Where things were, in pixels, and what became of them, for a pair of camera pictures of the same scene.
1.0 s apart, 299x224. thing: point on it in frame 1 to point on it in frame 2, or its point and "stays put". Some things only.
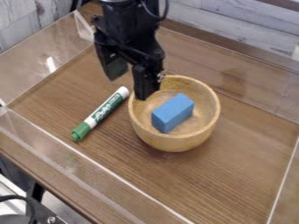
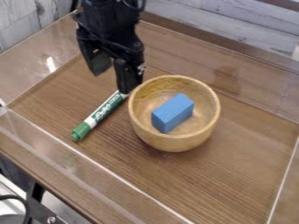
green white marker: x=91 y=121 stays put
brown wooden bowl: x=188 y=136 stays put
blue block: x=172 y=113 stays put
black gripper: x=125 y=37 to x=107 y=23
